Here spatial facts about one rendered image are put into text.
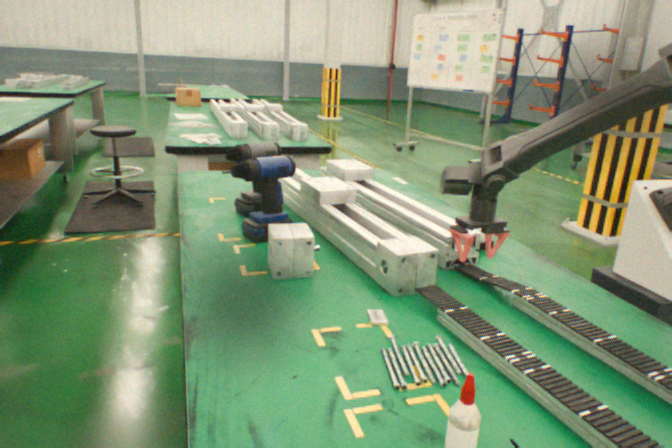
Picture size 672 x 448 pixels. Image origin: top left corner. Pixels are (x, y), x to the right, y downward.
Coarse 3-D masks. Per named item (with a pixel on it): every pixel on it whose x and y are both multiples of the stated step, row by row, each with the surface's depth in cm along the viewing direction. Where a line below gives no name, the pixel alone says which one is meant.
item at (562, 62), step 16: (544, 32) 1006; (512, 64) 1190; (544, 64) 1095; (560, 64) 1043; (496, 80) 1186; (512, 80) 1198; (560, 80) 1053; (512, 96) 1213; (560, 96) 1063; (592, 144) 929
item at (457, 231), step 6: (450, 228) 114; (456, 228) 112; (462, 228) 113; (456, 234) 114; (462, 234) 111; (468, 234) 111; (456, 240) 114; (468, 240) 109; (468, 246) 111; (468, 252) 112; (462, 258) 114
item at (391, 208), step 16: (320, 176) 186; (368, 192) 153; (384, 192) 157; (368, 208) 155; (384, 208) 146; (400, 208) 138; (416, 208) 141; (400, 224) 136; (416, 224) 129; (432, 224) 125; (448, 224) 128; (432, 240) 123; (448, 240) 118; (448, 256) 119
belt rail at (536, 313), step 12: (516, 300) 103; (528, 312) 100; (540, 312) 97; (552, 324) 94; (564, 336) 92; (576, 336) 90; (588, 348) 87; (600, 348) 85; (612, 360) 83; (624, 372) 81; (636, 372) 80; (648, 384) 78; (660, 384) 76; (660, 396) 76
